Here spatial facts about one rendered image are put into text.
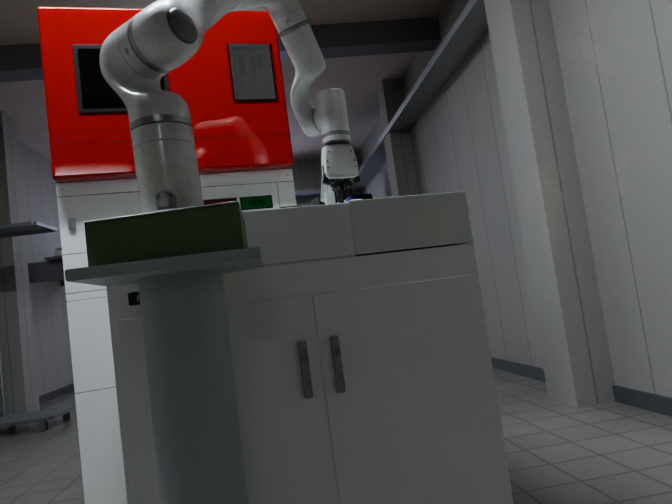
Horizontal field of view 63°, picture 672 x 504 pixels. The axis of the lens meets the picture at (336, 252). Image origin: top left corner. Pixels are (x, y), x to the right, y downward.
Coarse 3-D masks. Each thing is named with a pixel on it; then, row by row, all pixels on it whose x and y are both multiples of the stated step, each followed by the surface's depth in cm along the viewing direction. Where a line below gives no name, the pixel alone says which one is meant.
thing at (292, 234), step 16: (288, 208) 140; (304, 208) 141; (320, 208) 142; (336, 208) 143; (256, 224) 137; (272, 224) 138; (288, 224) 139; (304, 224) 140; (320, 224) 141; (336, 224) 143; (256, 240) 136; (272, 240) 138; (288, 240) 139; (304, 240) 140; (320, 240) 141; (336, 240) 142; (352, 240) 143; (272, 256) 137; (288, 256) 138; (304, 256) 139; (320, 256) 140; (336, 256) 142
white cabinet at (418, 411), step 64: (384, 256) 145; (448, 256) 150; (128, 320) 126; (256, 320) 134; (320, 320) 138; (384, 320) 143; (448, 320) 148; (128, 384) 124; (256, 384) 132; (320, 384) 136; (384, 384) 141; (448, 384) 146; (128, 448) 123; (256, 448) 130; (320, 448) 134; (384, 448) 139; (448, 448) 144
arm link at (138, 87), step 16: (112, 32) 110; (112, 48) 108; (128, 48) 106; (112, 64) 109; (128, 64) 108; (144, 64) 107; (112, 80) 109; (128, 80) 109; (144, 80) 111; (160, 80) 117; (128, 96) 106; (144, 96) 104; (160, 96) 105; (176, 96) 107; (128, 112) 107; (144, 112) 104; (160, 112) 104; (176, 112) 106
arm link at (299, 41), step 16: (288, 32) 149; (304, 32) 149; (288, 48) 152; (304, 48) 150; (304, 64) 152; (320, 64) 153; (304, 80) 155; (304, 96) 162; (304, 112) 163; (304, 128) 164
